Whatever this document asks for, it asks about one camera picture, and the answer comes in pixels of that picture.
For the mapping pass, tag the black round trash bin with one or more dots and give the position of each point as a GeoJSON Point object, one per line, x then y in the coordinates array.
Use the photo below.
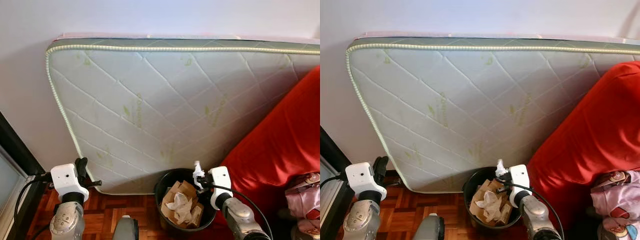
{"type": "Point", "coordinates": [471, 185]}
{"type": "Point", "coordinates": [162, 187]}

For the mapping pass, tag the pink cartoon bear quilt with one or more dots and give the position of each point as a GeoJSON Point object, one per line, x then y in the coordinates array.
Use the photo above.
{"type": "Point", "coordinates": [302, 202]}
{"type": "Point", "coordinates": [617, 205]}

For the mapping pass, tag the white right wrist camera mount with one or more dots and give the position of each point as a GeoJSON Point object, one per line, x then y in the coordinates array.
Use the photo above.
{"type": "Point", "coordinates": [221, 182]}
{"type": "Point", "coordinates": [520, 180]}

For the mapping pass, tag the small white tissue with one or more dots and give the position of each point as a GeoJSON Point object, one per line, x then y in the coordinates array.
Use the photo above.
{"type": "Point", "coordinates": [198, 170]}
{"type": "Point", "coordinates": [500, 169]}

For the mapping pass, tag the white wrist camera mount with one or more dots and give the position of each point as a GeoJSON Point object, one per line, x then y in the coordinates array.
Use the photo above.
{"type": "Point", "coordinates": [520, 180]}
{"type": "Point", "coordinates": [65, 180]}
{"type": "Point", "coordinates": [361, 177]}
{"type": "Point", "coordinates": [221, 182]}

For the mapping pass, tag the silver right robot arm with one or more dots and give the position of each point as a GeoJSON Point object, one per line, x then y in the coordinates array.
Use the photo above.
{"type": "Point", "coordinates": [242, 217]}
{"type": "Point", "coordinates": [537, 217]}

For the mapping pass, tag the grey robot left leg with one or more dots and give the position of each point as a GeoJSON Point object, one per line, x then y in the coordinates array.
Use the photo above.
{"type": "Point", "coordinates": [126, 229]}
{"type": "Point", "coordinates": [429, 227]}

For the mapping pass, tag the white quilted mattress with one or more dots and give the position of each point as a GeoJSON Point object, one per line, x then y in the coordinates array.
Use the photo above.
{"type": "Point", "coordinates": [460, 110]}
{"type": "Point", "coordinates": [160, 110]}

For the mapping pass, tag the brown cardboard scraps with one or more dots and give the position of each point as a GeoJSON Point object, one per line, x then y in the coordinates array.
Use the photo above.
{"type": "Point", "coordinates": [186, 189]}
{"type": "Point", "coordinates": [492, 187]}

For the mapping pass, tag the red fabric cover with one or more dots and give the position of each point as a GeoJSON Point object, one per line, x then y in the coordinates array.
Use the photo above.
{"type": "Point", "coordinates": [280, 140]}
{"type": "Point", "coordinates": [590, 135]}

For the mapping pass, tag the crumpled white paper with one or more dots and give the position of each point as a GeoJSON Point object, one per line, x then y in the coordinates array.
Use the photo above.
{"type": "Point", "coordinates": [180, 206]}
{"type": "Point", "coordinates": [490, 204]}

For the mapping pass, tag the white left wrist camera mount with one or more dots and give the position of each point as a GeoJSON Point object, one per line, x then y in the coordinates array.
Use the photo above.
{"type": "Point", "coordinates": [361, 177]}
{"type": "Point", "coordinates": [65, 180]}

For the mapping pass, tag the black framed sliding door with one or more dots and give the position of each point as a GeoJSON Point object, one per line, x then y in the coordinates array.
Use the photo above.
{"type": "Point", "coordinates": [331, 150]}
{"type": "Point", "coordinates": [20, 155]}

